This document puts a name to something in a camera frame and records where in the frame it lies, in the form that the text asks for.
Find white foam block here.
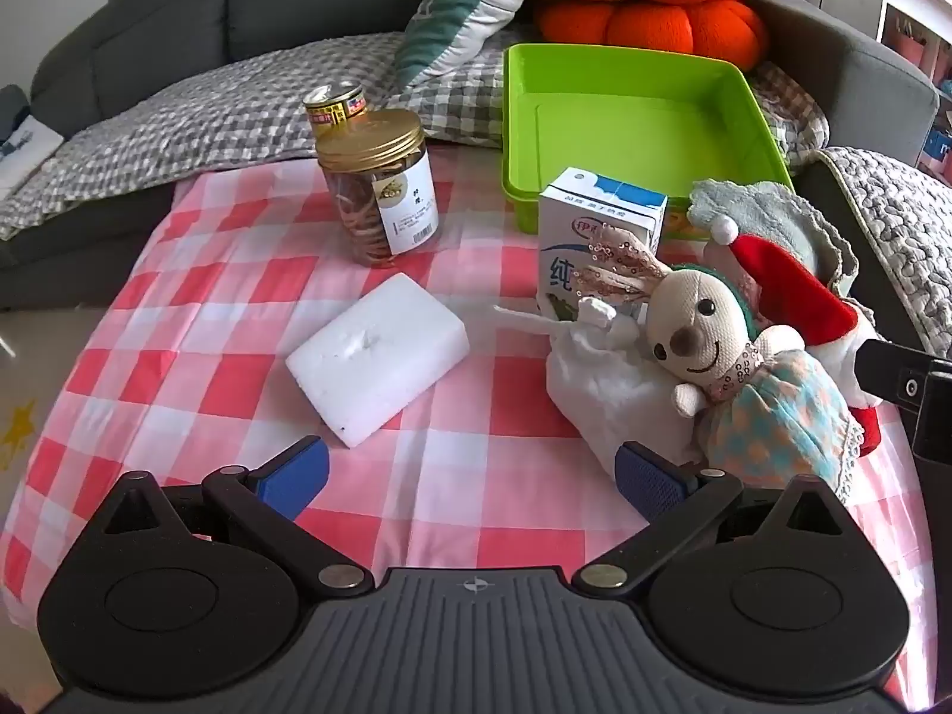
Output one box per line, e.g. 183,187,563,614
286,273,471,449

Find grey green cloth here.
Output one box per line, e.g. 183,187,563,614
688,178,860,299

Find grey white cloth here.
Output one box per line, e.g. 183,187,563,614
0,85,67,202

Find gold lid clear jar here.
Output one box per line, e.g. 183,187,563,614
315,110,439,269

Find cream mouse doll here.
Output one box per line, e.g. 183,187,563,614
569,223,868,499

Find grey sofa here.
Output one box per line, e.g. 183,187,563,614
0,0,942,314

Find red santa hat plush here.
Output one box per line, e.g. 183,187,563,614
706,214,886,458

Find white blue milk carton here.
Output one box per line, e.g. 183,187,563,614
535,167,669,321

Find green white leaf pillow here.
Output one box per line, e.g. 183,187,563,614
394,0,555,86

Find dark ottoman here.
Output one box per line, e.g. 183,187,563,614
796,159,927,349

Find white drawstring pouch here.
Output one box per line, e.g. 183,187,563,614
494,297,707,473

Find pink checked tablecloth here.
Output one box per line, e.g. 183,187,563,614
0,141,938,685

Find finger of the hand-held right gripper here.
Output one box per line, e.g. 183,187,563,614
854,340,952,462

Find grey knitted cover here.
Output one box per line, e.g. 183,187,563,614
818,147,952,358

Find green plastic tray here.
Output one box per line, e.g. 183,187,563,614
502,42,796,235

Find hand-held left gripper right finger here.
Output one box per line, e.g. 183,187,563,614
571,440,856,600

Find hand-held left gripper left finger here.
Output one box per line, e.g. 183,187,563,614
89,435,374,600

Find grey checked blanket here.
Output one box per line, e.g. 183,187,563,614
0,30,830,243

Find small yellow tin can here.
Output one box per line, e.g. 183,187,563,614
302,83,368,141

